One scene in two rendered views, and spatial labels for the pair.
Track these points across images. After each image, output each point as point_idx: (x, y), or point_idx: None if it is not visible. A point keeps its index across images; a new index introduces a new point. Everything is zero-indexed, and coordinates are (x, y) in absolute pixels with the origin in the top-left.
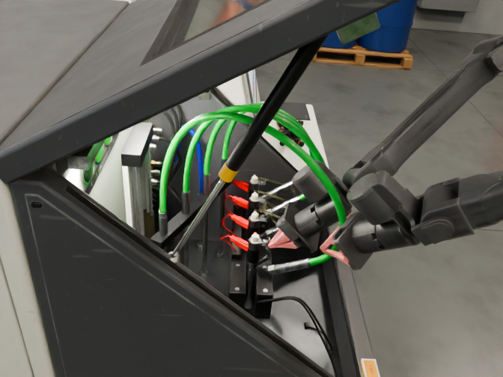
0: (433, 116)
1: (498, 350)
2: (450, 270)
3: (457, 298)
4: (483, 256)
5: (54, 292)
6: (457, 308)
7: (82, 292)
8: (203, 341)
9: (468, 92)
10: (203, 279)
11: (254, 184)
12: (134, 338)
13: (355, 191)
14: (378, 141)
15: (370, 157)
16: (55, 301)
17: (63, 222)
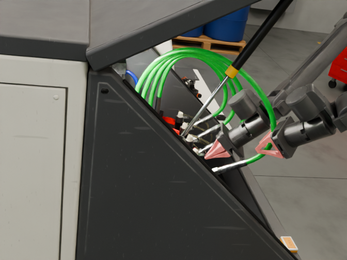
0: (323, 59)
1: None
2: (299, 209)
3: (307, 229)
4: (322, 198)
5: (97, 163)
6: (308, 237)
7: (119, 163)
8: (196, 204)
9: (344, 43)
10: None
11: (180, 117)
12: (147, 203)
13: (292, 98)
14: (230, 111)
15: (282, 87)
16: (96, 171)
17: (120, 105)
